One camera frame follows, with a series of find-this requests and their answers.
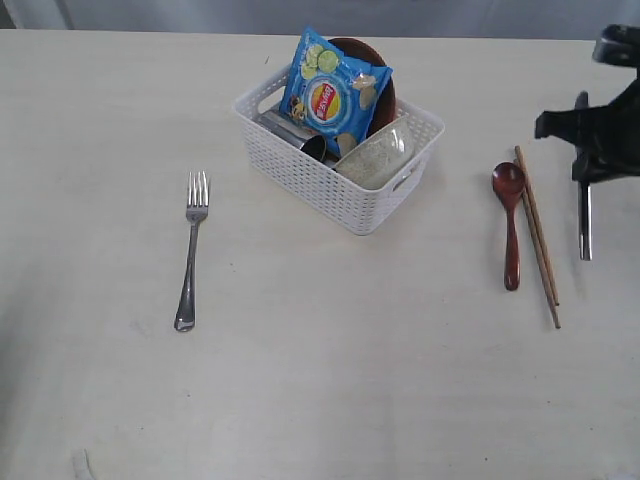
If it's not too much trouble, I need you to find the white plastic woven basket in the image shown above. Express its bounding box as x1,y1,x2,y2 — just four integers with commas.
233,65,445,236

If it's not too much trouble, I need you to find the blue chips bag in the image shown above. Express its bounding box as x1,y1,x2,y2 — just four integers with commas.
279,26,392,157

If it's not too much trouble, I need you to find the white backdrop curtain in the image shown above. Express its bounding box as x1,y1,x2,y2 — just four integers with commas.
1,0,639,40

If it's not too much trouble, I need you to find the brown wooden chopstick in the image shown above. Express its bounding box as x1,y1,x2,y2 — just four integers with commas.
514,145,560,306
515,159,561,330

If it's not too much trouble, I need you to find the silver metal fork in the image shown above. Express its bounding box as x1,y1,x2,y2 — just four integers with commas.
174,171,209,333

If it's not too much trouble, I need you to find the dark red wooden spoon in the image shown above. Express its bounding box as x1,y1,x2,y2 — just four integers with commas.
491,162,525,291

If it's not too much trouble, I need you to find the speckled white ceramic bowl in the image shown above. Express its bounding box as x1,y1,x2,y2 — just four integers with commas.
334,116,415,190

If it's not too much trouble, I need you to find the silver table knife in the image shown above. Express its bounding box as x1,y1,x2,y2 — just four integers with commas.
573,90,594,262

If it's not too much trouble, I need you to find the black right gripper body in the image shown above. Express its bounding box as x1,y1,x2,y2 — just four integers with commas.
534,80,639,183

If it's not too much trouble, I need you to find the stainless steel cup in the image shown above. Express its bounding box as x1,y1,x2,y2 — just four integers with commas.
256,109,336,167

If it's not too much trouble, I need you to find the brown wooden plate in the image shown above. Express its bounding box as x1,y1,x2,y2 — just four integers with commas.
327,37,399,139

